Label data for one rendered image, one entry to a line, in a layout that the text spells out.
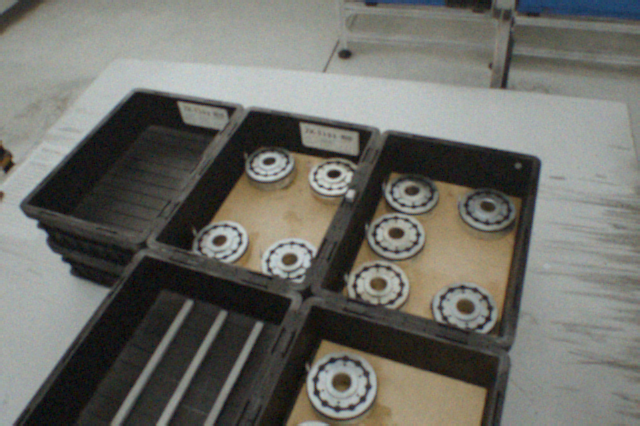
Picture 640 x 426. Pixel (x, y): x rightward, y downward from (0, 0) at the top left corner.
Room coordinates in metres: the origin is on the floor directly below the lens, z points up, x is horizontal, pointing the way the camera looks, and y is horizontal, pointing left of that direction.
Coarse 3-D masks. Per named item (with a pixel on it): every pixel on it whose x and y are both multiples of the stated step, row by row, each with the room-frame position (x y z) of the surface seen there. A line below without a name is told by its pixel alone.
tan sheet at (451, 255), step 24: (456, 192) 0.69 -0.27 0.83; (456, 216) 0.62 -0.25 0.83; (432, 240) 0.58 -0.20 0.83; (456, 240) 0.57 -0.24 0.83; (480, 240) 0.56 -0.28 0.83; (504, 240) 0.55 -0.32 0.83; (360, 264) 0.54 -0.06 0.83; (432, 264) 0.52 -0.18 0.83; (456, 264) 0.52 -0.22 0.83; (480, 264) 0.51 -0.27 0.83; (504, 264) 0.50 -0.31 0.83; (432, 288) 0.47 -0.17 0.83; (504, 288) 0.46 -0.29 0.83; (408, 312) 0.44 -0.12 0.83
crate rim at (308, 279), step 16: (256, 112) 0.90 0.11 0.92; (272, 112) 0.88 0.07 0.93; (288, 112) 0.88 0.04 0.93; (352, 128) 0.80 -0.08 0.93; (368, 128) 0.79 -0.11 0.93; (224, 144) 0.80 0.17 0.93; (368, 144) 0.75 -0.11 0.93; (208, 160) 0.76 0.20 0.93; (368, 160) 0.70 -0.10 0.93; (352, 176) 0.66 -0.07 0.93; (176, 208) 0.64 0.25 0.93; (160, 224) 0.61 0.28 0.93; (336, 224) 0.56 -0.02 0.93; (320, 256) 0.50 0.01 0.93; (240, 272) 0.49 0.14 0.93; (256, 272) 0.48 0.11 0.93; (288, 288) 0.45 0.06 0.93; (304, 288) 0.44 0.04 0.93
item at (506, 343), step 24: (384, 144) 0.74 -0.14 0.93; (456, 144) 0.71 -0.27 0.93; (360, 192) 0.62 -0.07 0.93; (528, 192) 0.57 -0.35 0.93; (528, 216) 0.52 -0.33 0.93; (336, 240) 0.52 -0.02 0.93; (528, 240) 0.47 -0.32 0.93; (312, 288) 0.44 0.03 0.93; (384, 312) 0.38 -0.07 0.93; (480, 336) 0.32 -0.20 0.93; (504, 336) 0.32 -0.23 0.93
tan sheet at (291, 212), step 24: (312, 168) 0.81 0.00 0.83; (240, 192) 0.76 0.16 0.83; (264, 192) 0.75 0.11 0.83; (288, 192) 0.75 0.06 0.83; (216, 216) 0.71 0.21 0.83; (240, 216) 0.70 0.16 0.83; (264, 216) 0.69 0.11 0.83; (288, 216) 0.68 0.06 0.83; (312, 216) 0.67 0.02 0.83; (264, 240) 0.63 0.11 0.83; (312, 240) 0.61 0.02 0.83
